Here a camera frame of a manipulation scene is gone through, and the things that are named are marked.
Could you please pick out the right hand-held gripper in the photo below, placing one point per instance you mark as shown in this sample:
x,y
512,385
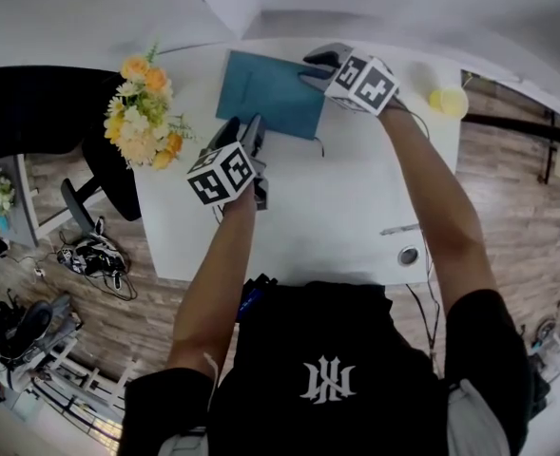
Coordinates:
x,y
362,86

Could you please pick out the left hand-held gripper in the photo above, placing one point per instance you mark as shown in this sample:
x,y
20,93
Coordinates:
x,y
218,178

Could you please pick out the white metal rack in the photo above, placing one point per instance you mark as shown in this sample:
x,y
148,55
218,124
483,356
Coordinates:
x,y
94,378

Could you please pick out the person's right forearm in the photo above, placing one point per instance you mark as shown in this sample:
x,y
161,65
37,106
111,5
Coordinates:
x,y
436,197

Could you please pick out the blue notebook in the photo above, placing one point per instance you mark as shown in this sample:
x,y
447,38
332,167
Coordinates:
x,y
260,98

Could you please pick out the black office chair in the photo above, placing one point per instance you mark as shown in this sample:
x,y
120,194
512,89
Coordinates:
x,y
32,112

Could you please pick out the black waist device blue screen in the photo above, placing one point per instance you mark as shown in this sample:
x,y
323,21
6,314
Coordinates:
x,y
251,297

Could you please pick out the person's black t-shirt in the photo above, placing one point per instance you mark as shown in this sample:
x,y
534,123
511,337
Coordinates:
x,y
327,330

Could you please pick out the yellow paper cup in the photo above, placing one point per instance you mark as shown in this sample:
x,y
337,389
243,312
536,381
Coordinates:
x,y
448,101

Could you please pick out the white flower bunch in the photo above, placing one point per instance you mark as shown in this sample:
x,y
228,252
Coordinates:
x,y
2,192

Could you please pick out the yellow orange flower bouquet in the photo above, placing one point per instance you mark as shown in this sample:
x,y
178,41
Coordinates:
x,y
139,121

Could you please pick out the grey side table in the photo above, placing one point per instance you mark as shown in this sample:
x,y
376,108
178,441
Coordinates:
x,y
25,197

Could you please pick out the heap of black equipment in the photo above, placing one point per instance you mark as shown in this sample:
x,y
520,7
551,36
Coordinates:
x,y
27,326

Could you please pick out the person's left forearm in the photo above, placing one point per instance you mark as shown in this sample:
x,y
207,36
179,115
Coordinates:
x,y
213,273

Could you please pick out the silver black pen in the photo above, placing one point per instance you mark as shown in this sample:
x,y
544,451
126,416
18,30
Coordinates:
x,y
400,229

